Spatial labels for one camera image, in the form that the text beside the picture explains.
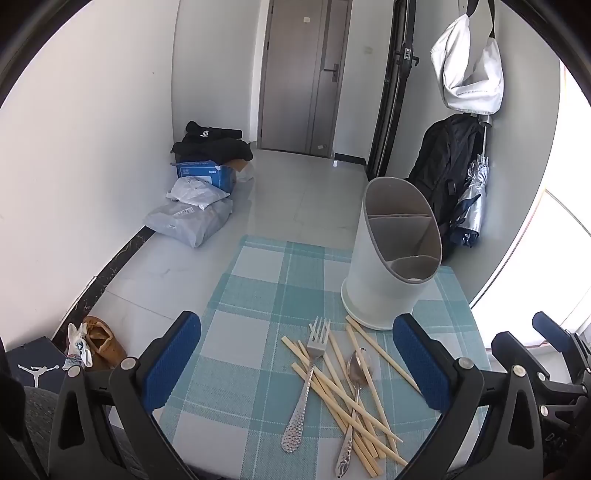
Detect blue cardboard box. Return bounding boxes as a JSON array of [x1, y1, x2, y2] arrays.
[[175, 160, 237, 192]]

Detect black framed glass door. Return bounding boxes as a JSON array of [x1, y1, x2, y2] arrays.
[[367, 0, 421, 181]]

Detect pile of wooden chopsticks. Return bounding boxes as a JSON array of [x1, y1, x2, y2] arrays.
[[281, 315, 422, 477]]

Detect black backpack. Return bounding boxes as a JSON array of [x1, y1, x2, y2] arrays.
[[406, 113, 483, 232]]

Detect brown shoe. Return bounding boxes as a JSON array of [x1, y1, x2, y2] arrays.
[[82, 316, 127, 371]]

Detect grey door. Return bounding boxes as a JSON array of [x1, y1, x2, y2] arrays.
[[257, 0, 352, 158]]

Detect bright window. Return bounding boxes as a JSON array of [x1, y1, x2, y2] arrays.
[[471, 60, 591, 384]]

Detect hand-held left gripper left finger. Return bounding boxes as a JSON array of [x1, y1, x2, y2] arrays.
[[48, 311, 202, 480]]

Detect black clothes heap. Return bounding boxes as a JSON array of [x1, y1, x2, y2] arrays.
[[172, 121, 254, 164]]

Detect white plastic parcel bag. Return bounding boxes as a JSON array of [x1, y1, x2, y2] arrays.
[[166, 176, 232, 210]]

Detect silver hammered spoon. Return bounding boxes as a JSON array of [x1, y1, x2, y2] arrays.
[[334, 348, 371, 478]]

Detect person's grey trousers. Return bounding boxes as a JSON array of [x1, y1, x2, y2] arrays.
[[21, 385, 155, 480]]

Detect white grey utensil holder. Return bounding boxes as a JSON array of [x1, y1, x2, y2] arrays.
[[341, 176, 444, 330]]

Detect silver folded umbrella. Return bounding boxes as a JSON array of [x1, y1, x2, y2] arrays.
[[450, 117, 491, 247]]

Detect white printed sock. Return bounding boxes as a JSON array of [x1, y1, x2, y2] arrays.
[[65, 323, 90, 370]]

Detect grey plastic parcel bag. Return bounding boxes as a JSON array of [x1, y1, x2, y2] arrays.
[[145, 199, 233, 249]]

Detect silver hammered fork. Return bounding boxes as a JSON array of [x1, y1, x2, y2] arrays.
[[281, 316, 332, 455]]

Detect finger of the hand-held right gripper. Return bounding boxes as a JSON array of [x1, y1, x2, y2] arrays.
[[491, 330, 548, 384], [532, 311, 589, 384]]

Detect white hanging bag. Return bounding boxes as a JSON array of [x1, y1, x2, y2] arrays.
[[430, 13, 504, 115]]

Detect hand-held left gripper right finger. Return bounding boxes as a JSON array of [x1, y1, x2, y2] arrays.
[[392, 313, 546, 480]]

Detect dark blue shoe box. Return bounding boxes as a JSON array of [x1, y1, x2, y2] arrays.
[[4, 336, 68, 388]]

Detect teal plaid tablecloth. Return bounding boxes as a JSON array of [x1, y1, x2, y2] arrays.
[[154, 234, 490, 480]]

